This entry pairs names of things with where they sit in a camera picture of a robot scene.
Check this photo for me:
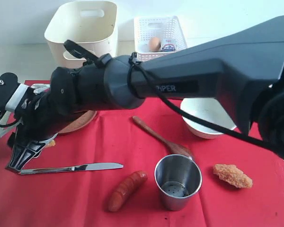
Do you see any fried chicken piece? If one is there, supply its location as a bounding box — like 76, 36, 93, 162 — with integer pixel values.
213, 164, 253, 189

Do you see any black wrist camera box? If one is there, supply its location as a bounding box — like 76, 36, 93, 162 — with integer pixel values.
0, 72, 28, 113

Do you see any stainless steel cup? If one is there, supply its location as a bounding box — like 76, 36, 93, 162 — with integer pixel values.
154, 154, 203, 211

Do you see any red sausage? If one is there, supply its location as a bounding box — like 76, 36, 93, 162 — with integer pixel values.
107, 171, 148, 212

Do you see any white perforated plastic basket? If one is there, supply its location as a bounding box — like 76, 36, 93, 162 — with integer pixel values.
133, 16, 187, 61

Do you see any cream plastic tub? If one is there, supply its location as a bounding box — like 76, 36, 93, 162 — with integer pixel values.
44, 1, 118, 68

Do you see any silver table knife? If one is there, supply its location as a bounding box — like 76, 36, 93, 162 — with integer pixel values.
19, 163, 124, 175

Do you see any red tablecloth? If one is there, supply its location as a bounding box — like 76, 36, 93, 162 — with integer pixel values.
0, 98, 284, 227

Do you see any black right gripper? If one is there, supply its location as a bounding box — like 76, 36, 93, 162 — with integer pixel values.
6, 87, 62, 172

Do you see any yellow cheese wedge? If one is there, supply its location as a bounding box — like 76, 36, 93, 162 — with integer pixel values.
45, 140, 55, 148

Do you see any brown round plate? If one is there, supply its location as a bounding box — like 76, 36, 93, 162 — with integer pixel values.
58, 111, 97, 135

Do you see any brown egg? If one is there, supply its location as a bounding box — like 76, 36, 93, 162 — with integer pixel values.
148, 37, 161, 52

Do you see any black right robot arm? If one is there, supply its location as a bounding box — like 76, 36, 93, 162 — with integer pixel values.
6, 16, 284, 173

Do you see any white ceramic bowl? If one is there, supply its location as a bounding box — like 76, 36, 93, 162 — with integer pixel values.
180, 98, 236, 139

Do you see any brown wooden spoon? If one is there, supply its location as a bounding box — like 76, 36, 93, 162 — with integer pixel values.
132, 116, 194, 160

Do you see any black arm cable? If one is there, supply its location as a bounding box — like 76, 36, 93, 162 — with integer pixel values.
63, 39, 275, 149

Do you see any blue white milk carton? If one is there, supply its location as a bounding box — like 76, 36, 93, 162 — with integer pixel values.
160, 38, 177, 52

